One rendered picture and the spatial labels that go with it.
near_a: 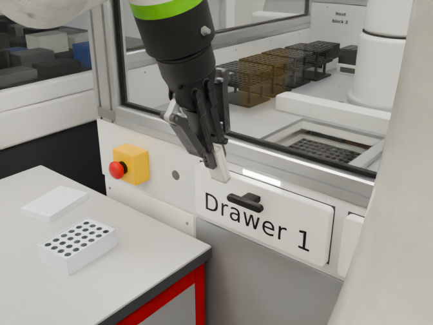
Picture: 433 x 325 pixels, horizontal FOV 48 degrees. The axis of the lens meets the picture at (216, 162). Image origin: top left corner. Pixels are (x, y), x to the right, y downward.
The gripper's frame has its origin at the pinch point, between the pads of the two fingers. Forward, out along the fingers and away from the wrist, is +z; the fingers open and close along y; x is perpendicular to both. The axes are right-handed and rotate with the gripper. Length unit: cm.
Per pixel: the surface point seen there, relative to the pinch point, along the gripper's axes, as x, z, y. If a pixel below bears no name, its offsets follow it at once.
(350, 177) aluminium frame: 16.8, 5.9, -10.7
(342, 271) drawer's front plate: 18.2, 20.3, -3.5
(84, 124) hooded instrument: -82, 31, -23
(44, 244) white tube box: -31.1, 15.2, 20.3
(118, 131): -38.8, 11.7, -8.8
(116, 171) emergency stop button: -31.6, 14.0, -0.2
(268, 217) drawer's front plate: 3.4, 16.2, -5.1
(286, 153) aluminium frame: 4.3, 6.3, -12.1
